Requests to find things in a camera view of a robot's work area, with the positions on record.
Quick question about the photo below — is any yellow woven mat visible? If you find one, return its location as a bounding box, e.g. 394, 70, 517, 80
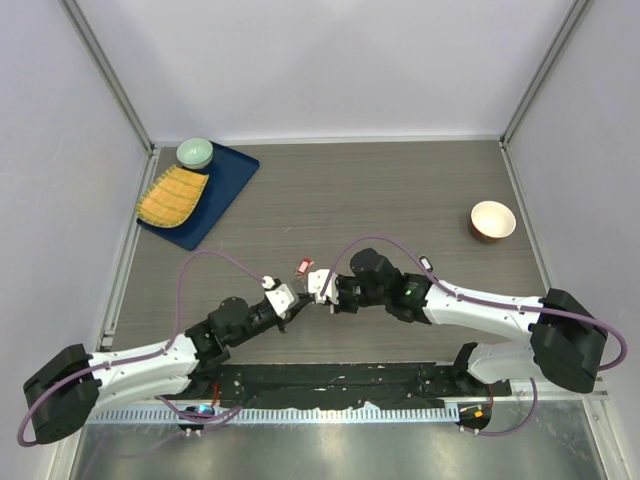
136, 165, 209, 229

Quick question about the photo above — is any blue tray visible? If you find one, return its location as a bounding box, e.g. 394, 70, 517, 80
136, 142, 260, 251

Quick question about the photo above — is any black key fob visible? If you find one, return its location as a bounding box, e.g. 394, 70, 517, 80
419, 255, 433, 272

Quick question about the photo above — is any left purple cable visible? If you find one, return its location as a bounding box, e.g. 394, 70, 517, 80
17, 249, 271, 447

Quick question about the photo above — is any red capped key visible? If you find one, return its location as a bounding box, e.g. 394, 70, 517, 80
296, 258, 314, 275

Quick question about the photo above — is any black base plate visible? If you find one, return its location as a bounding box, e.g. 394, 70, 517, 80
164, 362, 512, 410

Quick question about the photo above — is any left aluminium frame post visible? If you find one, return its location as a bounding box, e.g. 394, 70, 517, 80
59, 0, 154, 155

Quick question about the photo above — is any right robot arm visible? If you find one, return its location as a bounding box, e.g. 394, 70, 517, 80
308, 248, 608, 395

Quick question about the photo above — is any slotted cable duct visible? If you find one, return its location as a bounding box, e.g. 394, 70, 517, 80
87, 403, 459, 425

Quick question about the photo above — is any right aluminium frame post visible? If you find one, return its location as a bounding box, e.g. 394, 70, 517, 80
499, 0, 593, 150

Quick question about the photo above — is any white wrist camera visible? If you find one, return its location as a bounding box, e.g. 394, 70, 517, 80
261, 276, 299, 319
307, 269, 338, 305

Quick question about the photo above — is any white brown bowl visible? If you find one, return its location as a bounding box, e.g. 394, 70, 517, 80
469, 200, 517, 243

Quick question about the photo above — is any aluminium frame post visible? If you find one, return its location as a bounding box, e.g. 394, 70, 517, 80
499, 0, 593, 150
59, 0, 154, 155

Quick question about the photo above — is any green ceramic bowl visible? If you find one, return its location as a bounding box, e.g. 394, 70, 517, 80
176, 137, 213, 170

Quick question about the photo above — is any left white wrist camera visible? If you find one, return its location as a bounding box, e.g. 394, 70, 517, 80
261, 276, 299, 319

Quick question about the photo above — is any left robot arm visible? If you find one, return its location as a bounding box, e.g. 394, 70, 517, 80
17, 294, 312, 447

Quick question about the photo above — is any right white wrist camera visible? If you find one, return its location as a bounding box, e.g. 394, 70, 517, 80
307, 269, 338, 305

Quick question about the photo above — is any grey keyring holder red handle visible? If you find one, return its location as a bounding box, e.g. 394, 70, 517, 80
291, 273, 315, 303

